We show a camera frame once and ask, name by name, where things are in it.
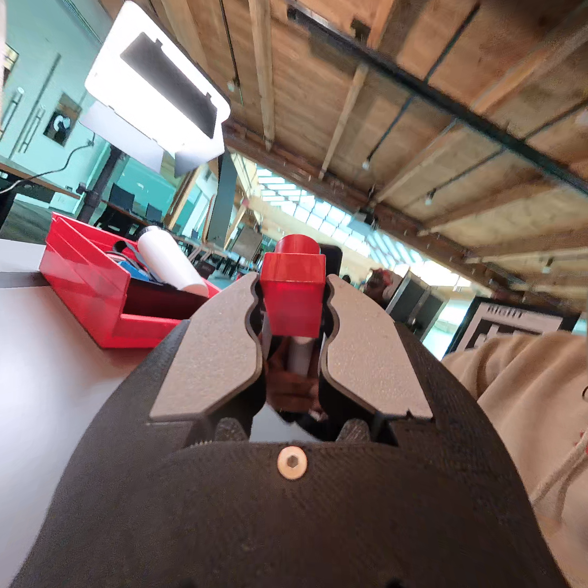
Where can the red toy block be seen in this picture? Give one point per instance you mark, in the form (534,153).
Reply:
(294,294)

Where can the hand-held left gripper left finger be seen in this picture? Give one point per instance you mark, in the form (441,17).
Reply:
(211,358)

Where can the person's right hand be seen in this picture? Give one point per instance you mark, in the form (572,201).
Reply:
(294,390)

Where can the white water bottle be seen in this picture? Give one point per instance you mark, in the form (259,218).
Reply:
(170,262)

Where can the black stand pole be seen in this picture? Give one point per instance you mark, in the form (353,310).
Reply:
(99,183)

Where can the black white wall picture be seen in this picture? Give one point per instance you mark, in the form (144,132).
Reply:
(62,119)

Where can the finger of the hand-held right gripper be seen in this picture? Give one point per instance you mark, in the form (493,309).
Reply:
(266,335)
(322,349)

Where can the brown board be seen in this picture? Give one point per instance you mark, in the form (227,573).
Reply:
(246,243)

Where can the black monitor screen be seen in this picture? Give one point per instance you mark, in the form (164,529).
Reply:
(413,303)

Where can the framed marker poster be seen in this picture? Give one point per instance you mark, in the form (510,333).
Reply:
(505,321)

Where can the red plastic bin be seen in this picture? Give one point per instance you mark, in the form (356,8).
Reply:
(82,285)

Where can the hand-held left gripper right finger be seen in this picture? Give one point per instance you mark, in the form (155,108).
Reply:
(372,363)

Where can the blue black foam block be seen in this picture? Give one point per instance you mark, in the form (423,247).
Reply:
(135,271)

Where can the person's beige hoodie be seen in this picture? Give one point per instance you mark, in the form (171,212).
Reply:
(528,413)

